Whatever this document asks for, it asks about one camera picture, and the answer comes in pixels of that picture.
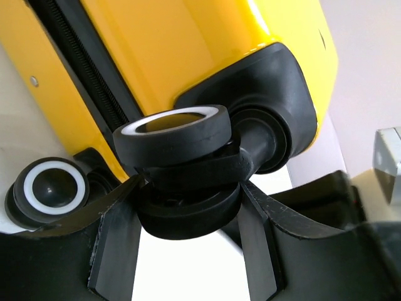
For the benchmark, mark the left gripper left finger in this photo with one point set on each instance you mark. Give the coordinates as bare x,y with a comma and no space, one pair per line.
89,255

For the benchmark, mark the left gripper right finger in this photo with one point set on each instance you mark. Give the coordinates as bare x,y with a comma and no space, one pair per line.
291,257

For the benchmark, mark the yellow hard-shell suitcase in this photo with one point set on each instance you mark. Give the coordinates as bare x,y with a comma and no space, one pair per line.
93,66

